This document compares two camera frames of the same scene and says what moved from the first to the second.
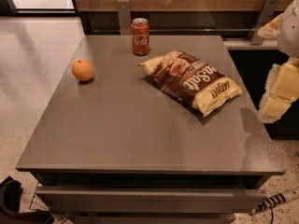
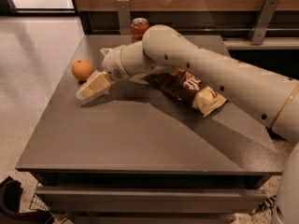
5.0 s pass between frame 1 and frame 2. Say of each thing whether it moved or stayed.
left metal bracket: stayed
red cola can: stayed
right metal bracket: stayed
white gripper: moved
